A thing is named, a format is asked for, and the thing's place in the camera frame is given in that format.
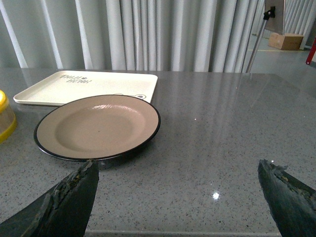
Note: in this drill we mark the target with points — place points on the cream rectangular tray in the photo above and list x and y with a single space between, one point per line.
66 86

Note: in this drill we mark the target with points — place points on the cardboard box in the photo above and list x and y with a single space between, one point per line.
287 41

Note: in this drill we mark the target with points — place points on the grey curtain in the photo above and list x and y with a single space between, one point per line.
143 35

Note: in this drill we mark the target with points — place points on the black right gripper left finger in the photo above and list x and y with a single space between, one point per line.
63 211

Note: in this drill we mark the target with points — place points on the brown board panel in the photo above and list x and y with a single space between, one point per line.
276 24

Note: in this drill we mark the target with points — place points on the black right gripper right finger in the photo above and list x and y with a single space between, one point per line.
292 203

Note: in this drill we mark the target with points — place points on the metal stand pole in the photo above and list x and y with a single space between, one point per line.
259 39

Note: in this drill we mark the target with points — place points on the wooden steamer with yellow rims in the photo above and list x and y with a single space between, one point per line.
8 121

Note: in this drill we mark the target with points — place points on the beige plate with black rim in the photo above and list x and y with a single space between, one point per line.
97 127

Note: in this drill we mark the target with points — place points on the red post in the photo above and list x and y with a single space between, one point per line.
310 56

